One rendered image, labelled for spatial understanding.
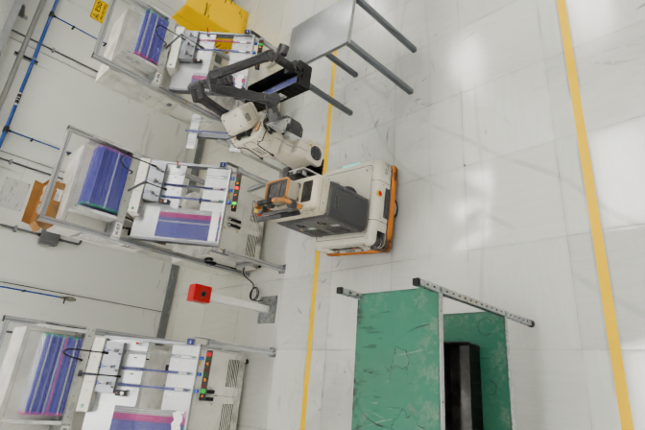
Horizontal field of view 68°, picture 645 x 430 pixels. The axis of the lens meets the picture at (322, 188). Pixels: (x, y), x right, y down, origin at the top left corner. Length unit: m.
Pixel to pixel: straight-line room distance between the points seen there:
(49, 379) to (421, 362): 2.61
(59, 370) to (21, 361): 0.28
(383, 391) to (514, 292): 1.13
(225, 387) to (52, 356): 1.34
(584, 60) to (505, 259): 1.31
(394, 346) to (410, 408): 0.25
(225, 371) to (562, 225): 2.84
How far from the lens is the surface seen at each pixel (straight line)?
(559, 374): 2.87
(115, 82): 4.86
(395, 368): 2.17
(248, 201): 4.59
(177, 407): 3.82
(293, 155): 3.22
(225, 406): 4.34
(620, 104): 3.18
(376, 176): 3.47
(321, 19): 3.93
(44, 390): 3.87
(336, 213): 3.11
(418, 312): 2.13
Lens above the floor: 2.69
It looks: 39 degrees down
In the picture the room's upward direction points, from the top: 64 degrees counter-clockwise
